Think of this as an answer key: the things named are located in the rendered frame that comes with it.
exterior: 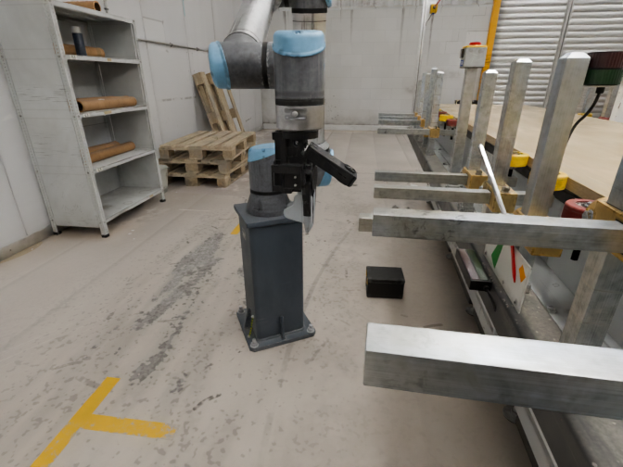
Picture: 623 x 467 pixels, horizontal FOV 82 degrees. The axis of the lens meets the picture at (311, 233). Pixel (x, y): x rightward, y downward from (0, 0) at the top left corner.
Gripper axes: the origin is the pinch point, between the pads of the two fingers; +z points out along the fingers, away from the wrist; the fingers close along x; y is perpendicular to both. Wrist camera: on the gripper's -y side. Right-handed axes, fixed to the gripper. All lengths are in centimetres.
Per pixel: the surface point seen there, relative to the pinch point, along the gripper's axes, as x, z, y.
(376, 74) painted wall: -794, -32, -20
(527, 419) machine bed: -18, 67, -65
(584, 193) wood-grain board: -14, -6, -59
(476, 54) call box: -76, -36, -46
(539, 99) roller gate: -797, 16, -358
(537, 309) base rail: 4.9, 12.5, -45.9
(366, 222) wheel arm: 1.9, -2.4, -11.7
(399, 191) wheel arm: -22.9, -1.9, -19.7
